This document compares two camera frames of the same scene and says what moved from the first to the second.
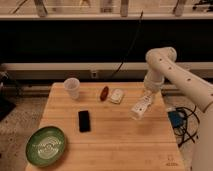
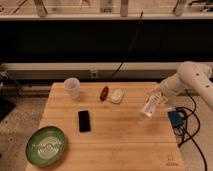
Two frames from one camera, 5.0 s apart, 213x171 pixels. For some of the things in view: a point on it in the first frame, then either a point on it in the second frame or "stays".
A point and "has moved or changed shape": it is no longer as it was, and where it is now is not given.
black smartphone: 84,122 stays
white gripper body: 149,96 -> 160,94
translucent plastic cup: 72,86 stays
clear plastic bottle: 138,111 has moved or changed shape
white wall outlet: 94,74 stays
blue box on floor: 176,119 stays
